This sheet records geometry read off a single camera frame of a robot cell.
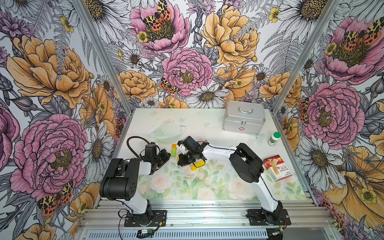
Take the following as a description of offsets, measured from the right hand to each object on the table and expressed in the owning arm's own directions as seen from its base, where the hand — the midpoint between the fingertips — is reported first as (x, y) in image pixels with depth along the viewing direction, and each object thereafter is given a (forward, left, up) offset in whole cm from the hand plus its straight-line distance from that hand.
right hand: (179, 166), depth 92 cm
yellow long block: (-3, -11, +9) cm, 15 cm away
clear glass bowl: (+26, +10, -1) cm, 28 cm away
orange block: (+14, +4, +1) cm, 15 cm away
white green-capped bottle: (+14, -60, +6) cm, 62 cm away
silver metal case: (+28, -43, +12) cm, 52 cm away
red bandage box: (-4, -56, +3) cm, 56 cm away
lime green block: (+10, +4, +1) cm, 10 cm away
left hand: (+7, +6, 0) cm, 9 cm away
